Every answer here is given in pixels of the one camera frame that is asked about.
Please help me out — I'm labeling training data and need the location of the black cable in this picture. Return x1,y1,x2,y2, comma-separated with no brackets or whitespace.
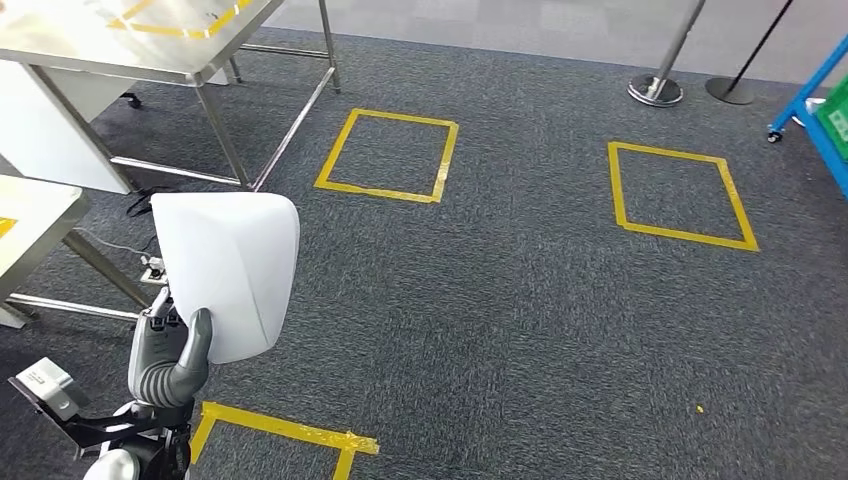
124,187,159,219

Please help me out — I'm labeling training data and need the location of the white floor power strip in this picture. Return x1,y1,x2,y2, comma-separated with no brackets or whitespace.
139,254,168,287

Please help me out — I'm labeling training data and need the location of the white plastic part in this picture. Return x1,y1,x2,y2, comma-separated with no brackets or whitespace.
150,190,301,366

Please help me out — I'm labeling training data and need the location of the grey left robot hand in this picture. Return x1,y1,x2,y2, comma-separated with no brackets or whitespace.
127,288,215,410

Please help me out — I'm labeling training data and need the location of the blue metal shelf rack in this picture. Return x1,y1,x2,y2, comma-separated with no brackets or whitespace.
767,33,848,200

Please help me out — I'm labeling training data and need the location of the thin black pole stand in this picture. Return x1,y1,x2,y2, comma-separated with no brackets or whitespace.
704,0,796,107

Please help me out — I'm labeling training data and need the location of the green plastic crate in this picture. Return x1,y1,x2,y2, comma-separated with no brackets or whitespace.
814,76,848,164

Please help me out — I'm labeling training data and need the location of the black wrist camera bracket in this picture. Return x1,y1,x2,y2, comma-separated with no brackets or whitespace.
59,400,197,480

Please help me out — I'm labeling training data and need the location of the white table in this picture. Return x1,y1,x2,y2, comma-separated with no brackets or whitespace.
0,59,137,195

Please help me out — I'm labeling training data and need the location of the chrome stanchion post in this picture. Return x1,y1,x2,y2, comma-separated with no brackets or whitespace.
627,0,707,109

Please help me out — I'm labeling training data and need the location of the white cable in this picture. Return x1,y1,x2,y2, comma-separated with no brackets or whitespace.
71,227,155,261

